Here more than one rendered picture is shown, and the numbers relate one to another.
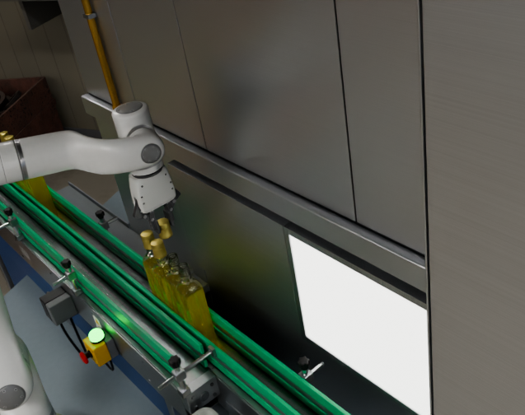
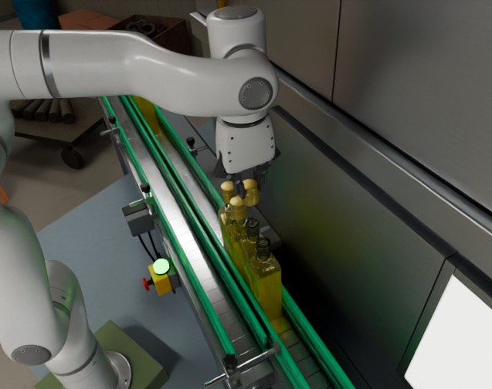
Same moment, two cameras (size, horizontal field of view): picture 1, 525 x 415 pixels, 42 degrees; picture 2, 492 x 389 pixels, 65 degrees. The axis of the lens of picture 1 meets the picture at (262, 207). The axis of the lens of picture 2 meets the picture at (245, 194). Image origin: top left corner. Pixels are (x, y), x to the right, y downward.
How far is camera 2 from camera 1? 0.99 m
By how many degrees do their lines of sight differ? 12
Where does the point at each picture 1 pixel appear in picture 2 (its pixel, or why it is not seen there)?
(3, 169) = (15, 74)
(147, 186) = (240, 139)
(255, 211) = (393, 214)
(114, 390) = (174, 308)
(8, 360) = (32, 316)
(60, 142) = (115, 48)
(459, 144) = not seen: outside the picture
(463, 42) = not seen: outside the picture
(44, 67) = (186, 11)
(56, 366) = (130, 266)
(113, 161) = (191, 96)
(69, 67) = not seen: hidden behind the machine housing
